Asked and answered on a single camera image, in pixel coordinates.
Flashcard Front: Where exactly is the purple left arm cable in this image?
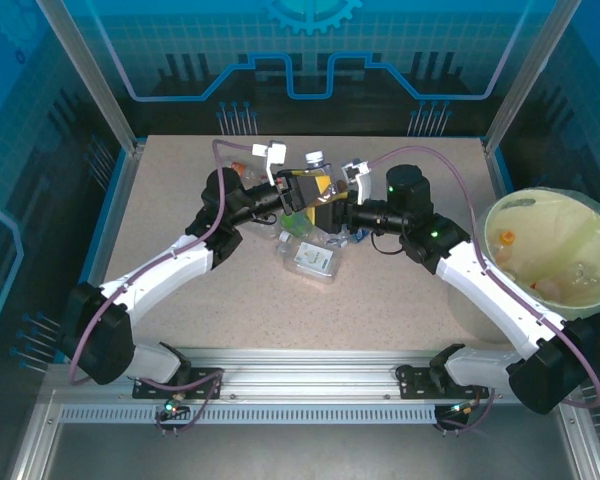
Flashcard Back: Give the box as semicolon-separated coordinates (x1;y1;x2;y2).
68;138;255;389

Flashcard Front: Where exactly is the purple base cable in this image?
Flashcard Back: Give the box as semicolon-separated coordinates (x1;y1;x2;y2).
139;369;226;437
434;387;496;436

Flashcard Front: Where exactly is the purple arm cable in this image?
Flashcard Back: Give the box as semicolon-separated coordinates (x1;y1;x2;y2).
68;138;255;389
369;146;600;409

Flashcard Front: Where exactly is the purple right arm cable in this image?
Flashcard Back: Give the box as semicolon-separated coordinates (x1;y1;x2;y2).
369;146;600;409

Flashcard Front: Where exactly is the gold label bottle white cap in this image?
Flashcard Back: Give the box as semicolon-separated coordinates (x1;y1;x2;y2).
303;151;331;176

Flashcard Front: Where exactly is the wide clear bottle white cap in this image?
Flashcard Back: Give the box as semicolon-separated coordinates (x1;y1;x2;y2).
274;232;346;290

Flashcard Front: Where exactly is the bin with pale green liner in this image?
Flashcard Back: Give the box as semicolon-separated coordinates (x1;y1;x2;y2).
447;185;600;344

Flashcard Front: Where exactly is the cable connector with green light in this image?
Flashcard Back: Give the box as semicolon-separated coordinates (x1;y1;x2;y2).
447;398;484;416
159;392;190;419

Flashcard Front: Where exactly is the orange label bottle brown cap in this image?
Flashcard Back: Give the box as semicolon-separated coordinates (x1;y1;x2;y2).
226;155;269;184

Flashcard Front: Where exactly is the clear plastic bottle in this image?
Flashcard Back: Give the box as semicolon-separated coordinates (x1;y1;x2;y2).
529;277;567;302

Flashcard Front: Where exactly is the small bottle blue label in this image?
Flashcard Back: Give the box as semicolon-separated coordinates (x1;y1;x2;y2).
324;228;369;250

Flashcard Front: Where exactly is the amber tinted plastic bottle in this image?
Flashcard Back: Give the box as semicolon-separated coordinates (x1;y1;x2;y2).
299;172;355;207

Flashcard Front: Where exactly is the slotted grey cable duct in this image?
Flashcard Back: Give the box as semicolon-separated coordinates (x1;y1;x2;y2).
59;403;444;426

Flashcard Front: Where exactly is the clear bottle with orange cap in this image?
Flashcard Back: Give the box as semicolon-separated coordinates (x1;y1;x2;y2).
497;229;519;261

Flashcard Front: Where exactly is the clear bottle small green label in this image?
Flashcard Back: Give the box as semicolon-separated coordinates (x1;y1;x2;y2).
278;212;314;237

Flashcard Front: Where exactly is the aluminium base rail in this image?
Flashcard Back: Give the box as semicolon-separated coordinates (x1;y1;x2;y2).
44;347;566;404

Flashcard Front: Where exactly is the aluminium frame post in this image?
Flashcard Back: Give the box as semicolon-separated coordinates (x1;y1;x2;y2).
481;0;584;157
35;0;147;157

